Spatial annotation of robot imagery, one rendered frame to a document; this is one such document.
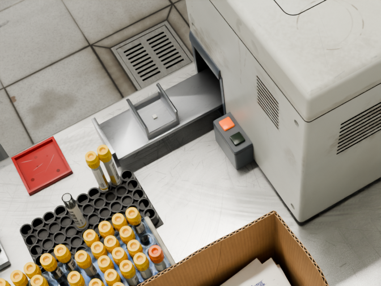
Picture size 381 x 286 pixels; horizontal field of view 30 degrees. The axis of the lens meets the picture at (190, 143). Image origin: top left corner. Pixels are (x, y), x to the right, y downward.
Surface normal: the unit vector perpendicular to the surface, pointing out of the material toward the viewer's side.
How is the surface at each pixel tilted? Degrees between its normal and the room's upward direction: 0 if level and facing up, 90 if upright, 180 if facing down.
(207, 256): 84
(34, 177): 0
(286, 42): 0
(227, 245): 82
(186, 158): 0
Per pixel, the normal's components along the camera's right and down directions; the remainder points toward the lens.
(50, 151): -0.11, -0.50
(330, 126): 0.48, 0.73
